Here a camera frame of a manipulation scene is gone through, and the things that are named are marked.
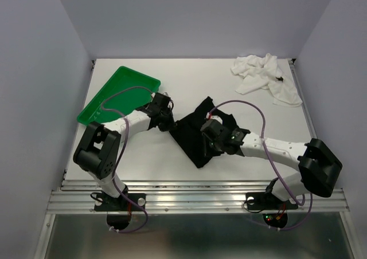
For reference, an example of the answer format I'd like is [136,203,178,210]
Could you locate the green plastic tray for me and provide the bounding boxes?
[77,66,161,125]

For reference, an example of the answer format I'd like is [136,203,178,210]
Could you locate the black t shirt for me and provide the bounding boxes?
[170,96,223,168]

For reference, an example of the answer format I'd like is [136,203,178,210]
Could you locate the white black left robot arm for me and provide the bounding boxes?
[73,106,175,210]

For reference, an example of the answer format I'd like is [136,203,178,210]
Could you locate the white t shirt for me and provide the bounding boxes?
[231,53,303,107]

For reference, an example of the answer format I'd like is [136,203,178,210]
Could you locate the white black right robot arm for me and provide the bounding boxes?
[201,128,342,207]

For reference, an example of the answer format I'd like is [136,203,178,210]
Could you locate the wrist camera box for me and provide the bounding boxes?
[151,92,174,110]
[200,115,225,141]

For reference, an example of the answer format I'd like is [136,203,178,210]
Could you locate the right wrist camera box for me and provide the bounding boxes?
[200,115,225,141]

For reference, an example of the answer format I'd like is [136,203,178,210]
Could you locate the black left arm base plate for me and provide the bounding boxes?
[90,192,141,212]

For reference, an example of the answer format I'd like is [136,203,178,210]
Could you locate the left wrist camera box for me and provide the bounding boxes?
[151,92,174,110]

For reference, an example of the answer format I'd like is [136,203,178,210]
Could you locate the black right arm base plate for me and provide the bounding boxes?
[243,192,298,213]

